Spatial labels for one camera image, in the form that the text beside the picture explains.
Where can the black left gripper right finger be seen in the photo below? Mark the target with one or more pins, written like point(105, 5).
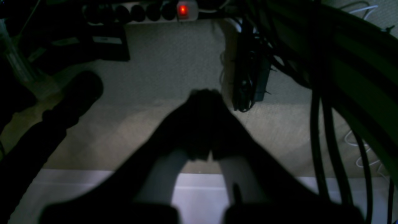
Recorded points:
point(260, 189)

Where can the white power strip red switch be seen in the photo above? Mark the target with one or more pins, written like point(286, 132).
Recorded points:
point(140, 12)

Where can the black power adapter brick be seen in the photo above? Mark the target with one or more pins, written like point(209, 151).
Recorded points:
point(252, 70)

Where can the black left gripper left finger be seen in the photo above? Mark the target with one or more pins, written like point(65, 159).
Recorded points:
point(141, 190)

